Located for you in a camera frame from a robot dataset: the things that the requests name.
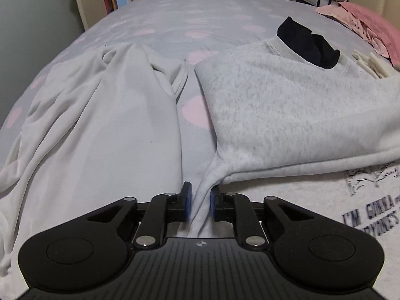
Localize pink pillow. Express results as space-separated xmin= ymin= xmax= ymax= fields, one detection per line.
xmin=339 ymin=1 xmax=400 ymax=68

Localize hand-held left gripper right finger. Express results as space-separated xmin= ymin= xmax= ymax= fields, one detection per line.
xmin=210 ymin=187 xmax=316 ymax=251

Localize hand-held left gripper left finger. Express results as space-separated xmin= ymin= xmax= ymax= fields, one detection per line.
xmin=86 ymin=181 xmax=193 ymax=251

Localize pink dotted duvet cover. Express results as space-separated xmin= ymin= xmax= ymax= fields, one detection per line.
xmin=0 ymin=0 xmax=391 ymax=235

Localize cream cloth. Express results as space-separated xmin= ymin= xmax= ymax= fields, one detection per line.
xmin=351 ymin=49 xmax=396 ymax=79

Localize pink patterned garment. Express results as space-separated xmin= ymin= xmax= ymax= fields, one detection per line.
xmin=315 ymin=4 xmax=393 ymax=58

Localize white garment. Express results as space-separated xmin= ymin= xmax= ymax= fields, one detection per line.
xmin=0 ymin=42 xmax=190 ymax=276

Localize light grey sweatshirt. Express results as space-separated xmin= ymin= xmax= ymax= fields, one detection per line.
xmin=187 ymin=34 xmax=400 ymax=238

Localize white door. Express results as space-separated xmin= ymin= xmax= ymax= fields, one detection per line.
xmin=67 ymin=0 xmax=108 ymax=32

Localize dark navy garment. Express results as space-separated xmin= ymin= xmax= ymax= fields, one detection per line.
xmin=276 ymin=16 xmax=341 ymax=69

